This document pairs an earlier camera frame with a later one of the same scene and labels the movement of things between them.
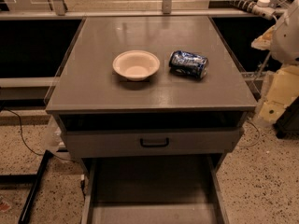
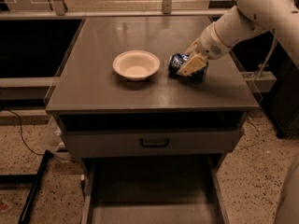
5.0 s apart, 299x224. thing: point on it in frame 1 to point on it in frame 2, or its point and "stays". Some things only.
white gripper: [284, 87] to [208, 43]
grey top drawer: [105, 143] stays
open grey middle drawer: [156, 189] stays
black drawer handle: [154, 145] stays
